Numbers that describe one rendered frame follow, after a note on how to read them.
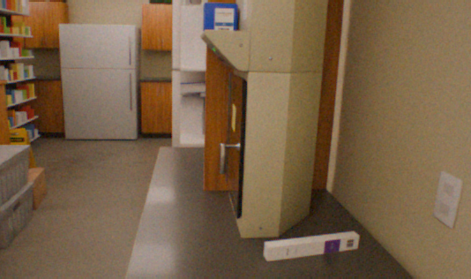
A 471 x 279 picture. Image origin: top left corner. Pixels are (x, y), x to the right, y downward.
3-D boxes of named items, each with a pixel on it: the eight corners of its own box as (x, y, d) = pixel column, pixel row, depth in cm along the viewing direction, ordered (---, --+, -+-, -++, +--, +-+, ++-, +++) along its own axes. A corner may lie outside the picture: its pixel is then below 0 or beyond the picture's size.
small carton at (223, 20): (232, 33, 101) (233, 11, 100) (233, 32, 96) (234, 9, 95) (214, 32, 101) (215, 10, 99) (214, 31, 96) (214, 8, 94)
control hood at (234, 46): (233, 65, 123) (234, 35, 121) (249, 71, 92) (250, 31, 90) (199, 64, 122) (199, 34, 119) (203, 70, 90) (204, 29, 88)
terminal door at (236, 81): (228, 183, 132) (232, 71, 123) (239, 221, 103) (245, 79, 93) (226, 183, 132) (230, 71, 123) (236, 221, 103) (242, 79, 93)
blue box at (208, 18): (233, 35, 119) (234, 7, 116) (236, 33, 109) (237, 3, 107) (202, 33, 117) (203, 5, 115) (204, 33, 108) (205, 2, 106)
